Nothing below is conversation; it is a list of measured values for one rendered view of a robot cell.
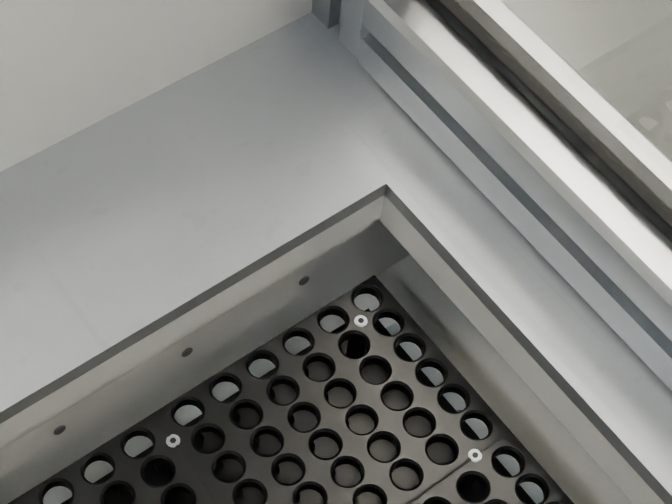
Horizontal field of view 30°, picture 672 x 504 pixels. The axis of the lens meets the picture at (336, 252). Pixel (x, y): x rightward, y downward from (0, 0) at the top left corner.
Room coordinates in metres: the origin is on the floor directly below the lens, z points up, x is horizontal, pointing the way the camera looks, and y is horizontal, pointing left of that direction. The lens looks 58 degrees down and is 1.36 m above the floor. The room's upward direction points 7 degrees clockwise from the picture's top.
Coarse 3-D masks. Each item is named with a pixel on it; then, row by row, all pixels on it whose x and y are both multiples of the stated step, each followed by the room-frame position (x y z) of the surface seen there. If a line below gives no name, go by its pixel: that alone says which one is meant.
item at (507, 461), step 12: (396, 324) 0.29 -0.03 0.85; (408, 348) 0.27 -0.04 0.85; (432, 372) 0.26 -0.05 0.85; (444, 396) 0.25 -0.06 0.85; (456, 396) 0.25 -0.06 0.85; (456, 408) 0.25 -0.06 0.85; (468, 420) 0.24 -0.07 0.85; (480, 432) 0.24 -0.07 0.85; (504, 456) 0.23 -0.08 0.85; (516, 468) 0.22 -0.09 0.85; (528, 492) 0.21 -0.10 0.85; (540, 492) 0.21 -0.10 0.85
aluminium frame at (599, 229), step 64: (320, 0) 0.38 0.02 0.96; (384, 0) 0.35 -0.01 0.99; (384, 64) 0.34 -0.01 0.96; (448, 64) 0.32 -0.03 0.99; (512, 64) 0.32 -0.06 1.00; (448, 128) 0.31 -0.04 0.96; (512, 128) 0.29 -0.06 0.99; (576, 128) 0.29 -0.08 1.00; (512, 192) 0.28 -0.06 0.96; (576, 192) 0.27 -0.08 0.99; (640, 192) 0.27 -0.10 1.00; (576, 256) 0.26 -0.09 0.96; (640, 256) 0.24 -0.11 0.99; (640, 320) 0.23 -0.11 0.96
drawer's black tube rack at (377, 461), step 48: (288, 336) 0.25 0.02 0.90; (336, 336) 0.25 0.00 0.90; (240, 384) 0.22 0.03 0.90; (288, 384) 0.22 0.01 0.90; (336, 384) 0.23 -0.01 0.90; (384, 384) 0.23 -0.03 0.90; (432, 384) 0.24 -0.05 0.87; (144, 432) 0.20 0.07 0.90; (192, 432) 0.20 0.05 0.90; (240, 432) 0.20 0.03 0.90; (288, 432) 0.20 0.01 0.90; (336, 432) 0.20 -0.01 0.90; (384, 432) 0.21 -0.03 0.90; (432, 432) 0.21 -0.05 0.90; (48, 480) 0.17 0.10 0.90; (144, 480) 0.17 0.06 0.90; (192, 480) 0.18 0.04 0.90; (240, 480) 0.18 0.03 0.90; (288, 480) 0.19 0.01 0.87; (336, 480) 0.20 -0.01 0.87; (384, 480) 0.19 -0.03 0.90; (432, 480) 0.19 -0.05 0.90; (480, 480) 0.19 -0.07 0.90
